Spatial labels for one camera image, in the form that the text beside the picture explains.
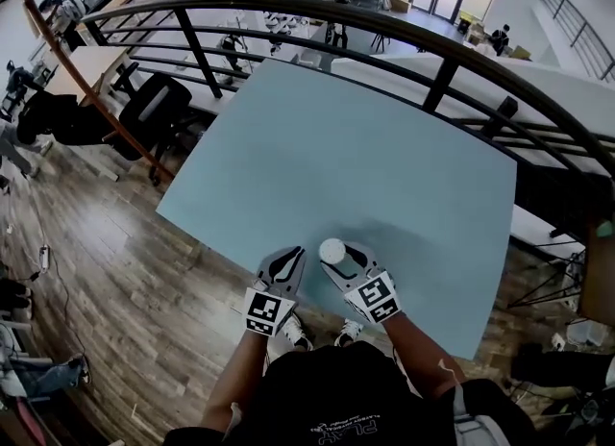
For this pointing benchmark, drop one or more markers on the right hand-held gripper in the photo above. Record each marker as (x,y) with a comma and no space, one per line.
(375,297)

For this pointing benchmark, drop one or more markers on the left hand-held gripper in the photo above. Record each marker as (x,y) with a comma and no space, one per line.
(266,312)

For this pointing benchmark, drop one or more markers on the small white cup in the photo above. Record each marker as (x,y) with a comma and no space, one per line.
(331,249)

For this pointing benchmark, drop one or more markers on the person's right forearm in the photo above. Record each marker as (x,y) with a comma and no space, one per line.
(418,353)

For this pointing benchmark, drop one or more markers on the person's left forearm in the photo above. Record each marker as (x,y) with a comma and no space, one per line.
(240,377)

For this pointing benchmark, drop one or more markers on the person's left white shoe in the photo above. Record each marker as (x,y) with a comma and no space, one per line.
(298,333)

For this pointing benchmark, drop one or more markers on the person's white shoe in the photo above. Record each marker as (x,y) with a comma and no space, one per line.
(298,333)
(348,333)

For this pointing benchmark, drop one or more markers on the person's right white shoe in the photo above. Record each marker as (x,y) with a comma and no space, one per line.
(348,333)

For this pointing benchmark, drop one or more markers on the person's black t-shirt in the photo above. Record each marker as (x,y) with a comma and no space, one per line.
(336,386)

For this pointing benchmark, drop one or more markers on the black curved metal railing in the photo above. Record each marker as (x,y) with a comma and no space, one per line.
(441,86)

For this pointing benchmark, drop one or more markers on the black office chair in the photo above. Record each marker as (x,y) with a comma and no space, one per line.
(154,98)

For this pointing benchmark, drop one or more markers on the white plastic container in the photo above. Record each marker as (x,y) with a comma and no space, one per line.
(586,333)

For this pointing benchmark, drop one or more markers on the white power strip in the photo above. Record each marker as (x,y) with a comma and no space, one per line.
(43,257)

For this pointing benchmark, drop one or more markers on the brown wooden coat stand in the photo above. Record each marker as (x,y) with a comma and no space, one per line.
(104,113)

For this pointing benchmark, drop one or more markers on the brown wooden table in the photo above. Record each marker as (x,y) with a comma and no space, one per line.
(600,280)

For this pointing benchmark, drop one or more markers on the small teal object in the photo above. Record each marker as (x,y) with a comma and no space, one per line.
(606,229)

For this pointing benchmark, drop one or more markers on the light wooden desk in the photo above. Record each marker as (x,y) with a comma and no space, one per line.
(91,62)

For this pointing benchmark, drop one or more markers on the black stair railing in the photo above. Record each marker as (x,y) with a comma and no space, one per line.
(585,36)

